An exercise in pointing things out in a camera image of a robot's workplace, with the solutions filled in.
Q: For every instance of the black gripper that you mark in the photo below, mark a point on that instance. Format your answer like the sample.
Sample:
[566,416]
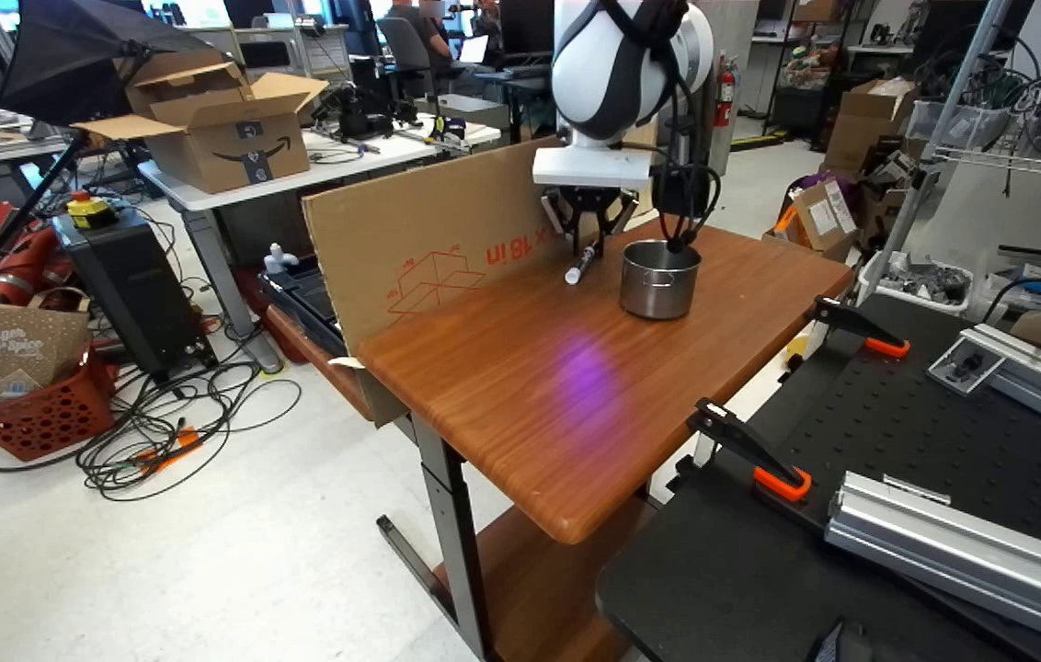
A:
[581,173]

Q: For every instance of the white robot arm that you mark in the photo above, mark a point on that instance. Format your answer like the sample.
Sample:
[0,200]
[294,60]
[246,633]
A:
[632,89]

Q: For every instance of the silver metal cup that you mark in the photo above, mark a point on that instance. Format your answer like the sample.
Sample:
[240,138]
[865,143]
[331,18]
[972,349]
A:
[661,281]

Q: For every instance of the wooden table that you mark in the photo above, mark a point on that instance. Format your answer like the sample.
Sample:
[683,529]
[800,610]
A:
[542,412]

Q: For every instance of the red fire extinguisher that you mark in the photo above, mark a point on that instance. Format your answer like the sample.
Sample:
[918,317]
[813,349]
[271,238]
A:
[727,95]

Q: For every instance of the large cardboard panel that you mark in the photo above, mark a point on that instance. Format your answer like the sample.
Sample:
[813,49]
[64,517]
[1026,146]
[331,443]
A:
[414,242]

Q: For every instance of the small cardboard box with label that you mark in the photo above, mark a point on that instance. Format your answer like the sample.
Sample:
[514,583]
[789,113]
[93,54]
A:
[819,219]

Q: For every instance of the white grey desk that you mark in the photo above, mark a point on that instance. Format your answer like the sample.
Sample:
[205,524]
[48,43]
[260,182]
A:
[330,168]

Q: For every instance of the black foam mat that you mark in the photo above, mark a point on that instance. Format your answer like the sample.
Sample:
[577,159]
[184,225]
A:
[737,575]

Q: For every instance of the open cardboard box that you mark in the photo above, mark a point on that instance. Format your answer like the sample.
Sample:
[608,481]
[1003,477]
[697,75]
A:
[213,127]

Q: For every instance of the black box with emergency button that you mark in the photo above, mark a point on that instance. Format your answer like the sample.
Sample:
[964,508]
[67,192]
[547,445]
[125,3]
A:
[131,281]

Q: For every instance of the red plastic basket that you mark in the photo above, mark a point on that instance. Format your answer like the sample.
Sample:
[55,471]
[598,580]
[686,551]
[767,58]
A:
[59,412]

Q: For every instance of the brown paper bag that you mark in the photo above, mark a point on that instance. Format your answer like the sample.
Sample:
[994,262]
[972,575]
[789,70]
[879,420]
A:
[40,339]

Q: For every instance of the far orange-handled clamp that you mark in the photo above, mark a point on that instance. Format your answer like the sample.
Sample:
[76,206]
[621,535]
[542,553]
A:
[874,338]

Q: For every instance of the orange-handled clamp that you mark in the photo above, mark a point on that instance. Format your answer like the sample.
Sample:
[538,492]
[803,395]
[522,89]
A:
[874,338]
[769,470]

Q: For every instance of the near orange-handled clamp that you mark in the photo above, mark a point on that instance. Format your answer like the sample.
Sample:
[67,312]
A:
[769,470]

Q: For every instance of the near aluminium extrusion rail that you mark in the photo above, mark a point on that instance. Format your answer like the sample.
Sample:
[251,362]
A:
[921,540]

